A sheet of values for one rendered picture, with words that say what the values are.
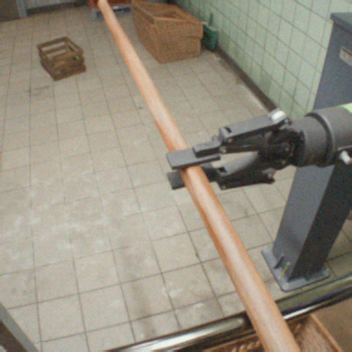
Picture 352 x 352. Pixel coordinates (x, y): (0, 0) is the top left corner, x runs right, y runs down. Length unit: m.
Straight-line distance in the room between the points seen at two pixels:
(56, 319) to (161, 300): 0.48
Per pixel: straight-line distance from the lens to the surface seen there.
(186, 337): 0.40
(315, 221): 1.49
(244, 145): 0.52
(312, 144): 0.56
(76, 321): 1.75
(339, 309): 1.16
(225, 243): 0.42
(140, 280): 1.80
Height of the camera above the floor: 1.54
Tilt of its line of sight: 43 degrees down
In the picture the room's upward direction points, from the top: straight up
